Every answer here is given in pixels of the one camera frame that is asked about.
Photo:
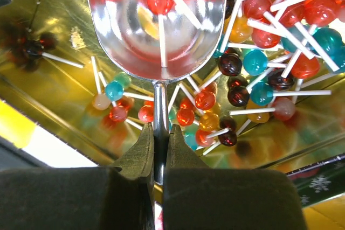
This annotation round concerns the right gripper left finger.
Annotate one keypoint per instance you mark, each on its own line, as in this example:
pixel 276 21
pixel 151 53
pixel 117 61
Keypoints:
pixel 118 196

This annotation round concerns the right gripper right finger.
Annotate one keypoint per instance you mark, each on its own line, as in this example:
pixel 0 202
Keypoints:
pixel 196 196

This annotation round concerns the shiny metal scoop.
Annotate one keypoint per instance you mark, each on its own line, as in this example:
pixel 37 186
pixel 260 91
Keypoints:
pixel 161 41

